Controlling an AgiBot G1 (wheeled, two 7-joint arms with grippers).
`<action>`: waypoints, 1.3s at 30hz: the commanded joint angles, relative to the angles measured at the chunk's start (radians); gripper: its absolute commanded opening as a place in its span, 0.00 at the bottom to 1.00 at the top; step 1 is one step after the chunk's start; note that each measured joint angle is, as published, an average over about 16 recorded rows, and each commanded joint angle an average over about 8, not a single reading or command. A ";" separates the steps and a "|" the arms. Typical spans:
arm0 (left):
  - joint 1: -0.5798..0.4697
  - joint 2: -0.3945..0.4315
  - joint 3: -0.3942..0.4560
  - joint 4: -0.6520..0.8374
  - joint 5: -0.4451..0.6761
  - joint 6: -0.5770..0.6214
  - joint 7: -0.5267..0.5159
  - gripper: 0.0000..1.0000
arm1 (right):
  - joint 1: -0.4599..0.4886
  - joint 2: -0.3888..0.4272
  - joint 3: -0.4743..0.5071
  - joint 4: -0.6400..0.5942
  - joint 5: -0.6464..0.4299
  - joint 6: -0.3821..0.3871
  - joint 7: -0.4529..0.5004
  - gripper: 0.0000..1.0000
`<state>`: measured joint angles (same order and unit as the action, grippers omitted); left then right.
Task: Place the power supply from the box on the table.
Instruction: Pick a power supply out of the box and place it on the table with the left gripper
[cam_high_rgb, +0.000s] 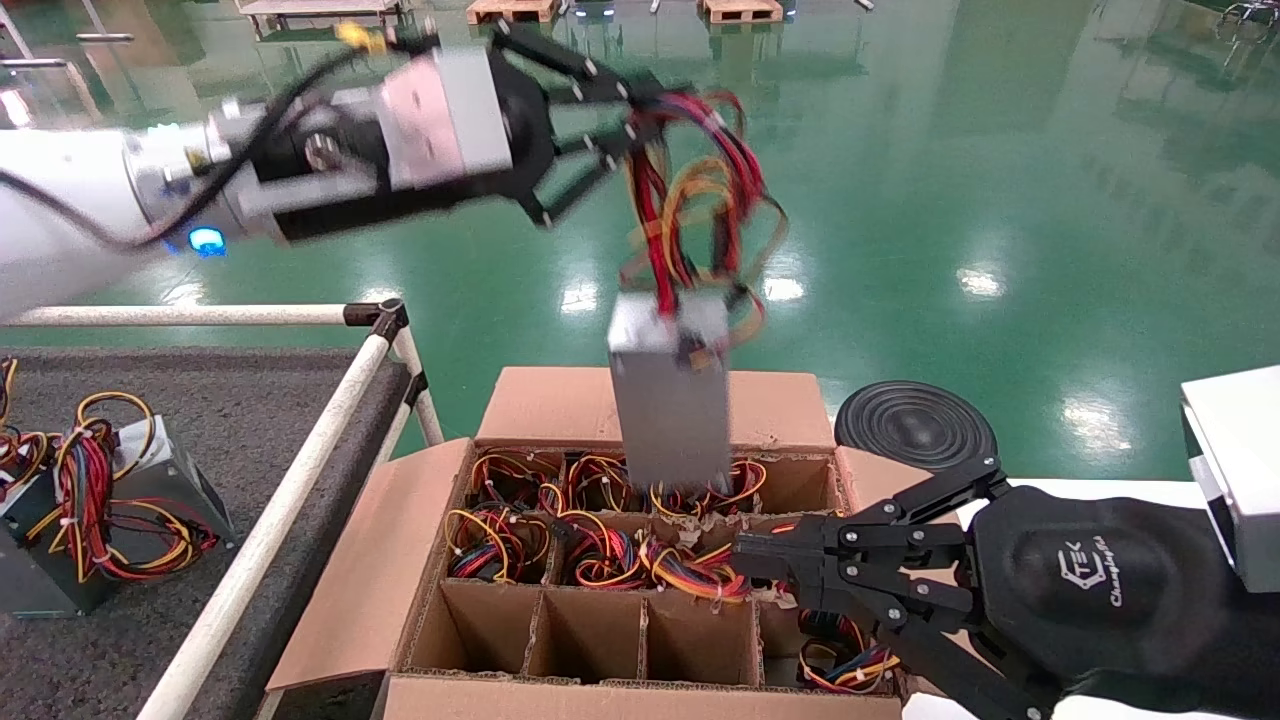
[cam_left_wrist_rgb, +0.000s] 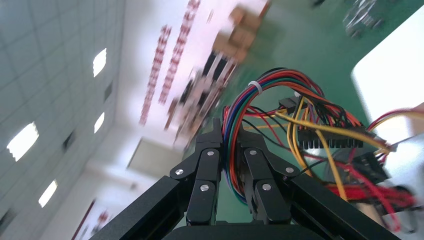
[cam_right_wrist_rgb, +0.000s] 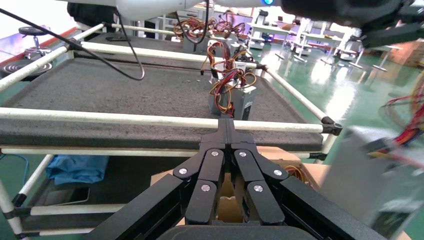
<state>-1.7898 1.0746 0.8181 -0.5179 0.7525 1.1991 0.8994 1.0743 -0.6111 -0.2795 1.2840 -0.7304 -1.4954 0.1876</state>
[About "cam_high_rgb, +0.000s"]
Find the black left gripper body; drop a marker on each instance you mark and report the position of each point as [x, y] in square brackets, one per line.
[530, 130]

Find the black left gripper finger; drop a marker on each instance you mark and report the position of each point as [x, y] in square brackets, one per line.
[610, 145]
[590, 68]

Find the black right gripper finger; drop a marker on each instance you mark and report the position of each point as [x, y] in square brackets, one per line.
[900, 535]
[900, 590]

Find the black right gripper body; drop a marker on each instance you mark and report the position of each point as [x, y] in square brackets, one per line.
[1090, 590]

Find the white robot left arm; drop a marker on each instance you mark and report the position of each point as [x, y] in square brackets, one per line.
[60, 200]

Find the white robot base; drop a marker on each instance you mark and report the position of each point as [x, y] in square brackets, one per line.
[1100, 490]

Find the brown cardboard divider box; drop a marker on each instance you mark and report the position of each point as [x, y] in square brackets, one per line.
[550, 405]

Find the wooden pallet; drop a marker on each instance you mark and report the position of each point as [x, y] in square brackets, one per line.
[510, 8]
[740, 10]

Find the black round stool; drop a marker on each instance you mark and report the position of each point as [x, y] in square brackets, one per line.
[910, 420]

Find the black pipe corner joint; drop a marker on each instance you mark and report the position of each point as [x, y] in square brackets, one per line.
[385, 318]

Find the grey workshop table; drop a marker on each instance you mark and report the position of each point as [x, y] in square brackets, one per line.
[320, 6]

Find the white pipe table leg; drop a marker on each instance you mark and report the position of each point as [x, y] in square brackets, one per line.
[432, 425]

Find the grey metal stand feet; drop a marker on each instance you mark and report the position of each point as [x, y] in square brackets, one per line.
[105, 37]

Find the black chair base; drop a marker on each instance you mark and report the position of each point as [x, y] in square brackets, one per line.
[1250, 12]

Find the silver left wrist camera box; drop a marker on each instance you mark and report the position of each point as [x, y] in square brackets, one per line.
[450, 110]

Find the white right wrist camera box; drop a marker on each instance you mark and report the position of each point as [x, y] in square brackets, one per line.
[1240, 450]

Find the white pipe rail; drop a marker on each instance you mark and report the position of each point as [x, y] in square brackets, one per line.
[260, 540]
[397, 435]
[150, 316]

